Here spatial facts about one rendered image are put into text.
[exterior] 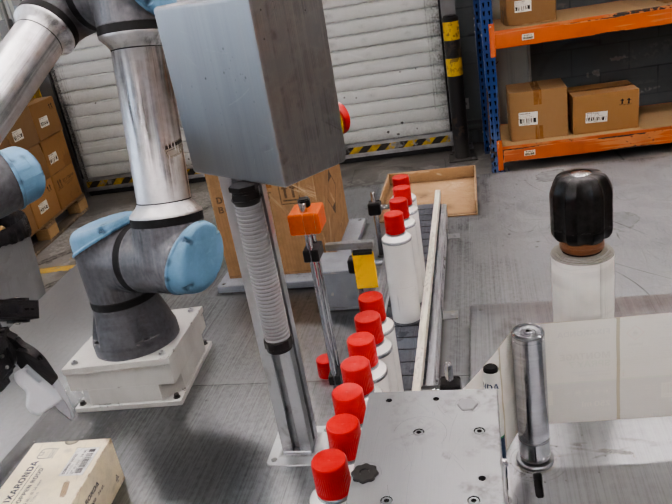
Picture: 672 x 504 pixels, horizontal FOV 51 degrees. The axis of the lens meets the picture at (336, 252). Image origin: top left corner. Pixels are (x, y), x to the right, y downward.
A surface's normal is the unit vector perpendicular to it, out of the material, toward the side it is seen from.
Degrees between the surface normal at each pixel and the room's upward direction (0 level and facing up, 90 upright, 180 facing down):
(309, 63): 90
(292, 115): 90
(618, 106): 90
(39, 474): 0
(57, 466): 0
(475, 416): 0
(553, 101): 90
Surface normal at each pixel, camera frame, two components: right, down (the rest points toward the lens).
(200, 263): 0.89, 0.13
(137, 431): -0.16, -0.91
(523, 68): -0.10, 0.41
